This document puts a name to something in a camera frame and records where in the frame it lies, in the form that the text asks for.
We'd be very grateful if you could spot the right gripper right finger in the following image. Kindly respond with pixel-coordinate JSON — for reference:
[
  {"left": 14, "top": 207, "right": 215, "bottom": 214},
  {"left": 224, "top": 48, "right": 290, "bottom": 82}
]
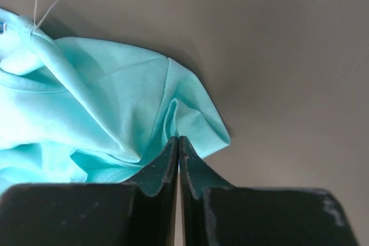
[{"left": 179, "top": 137, "right": 358, "bottom": 245}]

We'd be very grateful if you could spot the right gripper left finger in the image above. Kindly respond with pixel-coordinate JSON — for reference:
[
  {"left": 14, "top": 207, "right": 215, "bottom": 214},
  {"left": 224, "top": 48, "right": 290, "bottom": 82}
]
[{"left": 1, "top": 137, "right": 179, "bottom": 245}]

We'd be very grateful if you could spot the teal t shirt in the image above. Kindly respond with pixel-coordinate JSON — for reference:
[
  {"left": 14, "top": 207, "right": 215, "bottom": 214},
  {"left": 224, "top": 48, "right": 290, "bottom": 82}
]
[{"left": 1, "top": 10, "right": 231, "bottom": 191}]

